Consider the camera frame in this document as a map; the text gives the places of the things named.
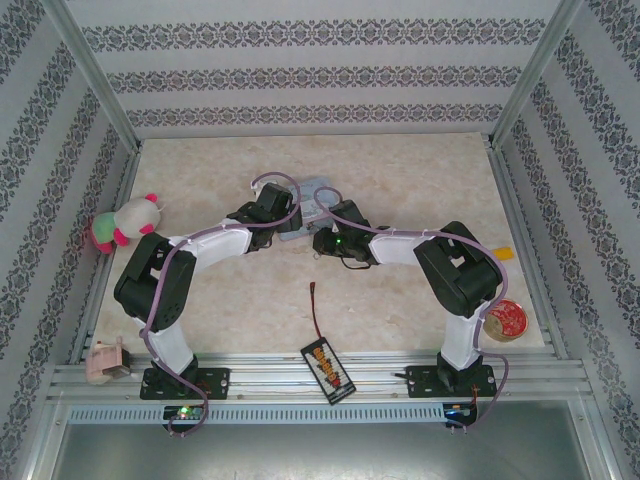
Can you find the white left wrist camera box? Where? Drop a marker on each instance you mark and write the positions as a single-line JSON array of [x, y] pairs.
[[257, 186]]

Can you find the grey metal panel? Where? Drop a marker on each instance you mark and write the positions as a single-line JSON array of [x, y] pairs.
[[320, 452]]

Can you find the yellow block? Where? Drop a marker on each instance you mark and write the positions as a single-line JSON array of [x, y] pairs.
[[506, 253]]

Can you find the blue cartoon tin box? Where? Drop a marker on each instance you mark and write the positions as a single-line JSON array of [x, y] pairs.
[[309, 186]]

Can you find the circuit board with blue light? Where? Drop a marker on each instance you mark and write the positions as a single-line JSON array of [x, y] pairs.
[[457, 412]]

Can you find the circuit board with green light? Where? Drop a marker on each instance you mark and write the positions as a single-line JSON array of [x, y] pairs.
[[182, 412]]

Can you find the white green pink plush toy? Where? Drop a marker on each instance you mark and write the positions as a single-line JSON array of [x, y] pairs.
[[135, 215]]

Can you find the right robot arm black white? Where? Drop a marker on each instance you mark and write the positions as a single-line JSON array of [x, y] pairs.
[[460, 280]]

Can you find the pink toy house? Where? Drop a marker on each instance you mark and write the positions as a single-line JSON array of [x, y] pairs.
[[105, 362]]

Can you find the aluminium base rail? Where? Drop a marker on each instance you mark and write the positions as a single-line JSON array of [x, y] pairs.
[[280, 372]]

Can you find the aluminium frame post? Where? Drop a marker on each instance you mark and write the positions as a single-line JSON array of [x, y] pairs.
[[530, 75], [95, 75]]

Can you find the round red tin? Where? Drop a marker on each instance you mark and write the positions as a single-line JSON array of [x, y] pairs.
[[507, 320]]

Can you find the black board with orange print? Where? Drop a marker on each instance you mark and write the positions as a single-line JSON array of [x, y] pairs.
[[327, 370]]

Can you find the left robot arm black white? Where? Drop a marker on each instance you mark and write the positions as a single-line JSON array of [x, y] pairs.
[[150, 285]]

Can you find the aluminium side rail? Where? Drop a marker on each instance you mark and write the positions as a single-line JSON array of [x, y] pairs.
[[125, 175], [510, 200]]

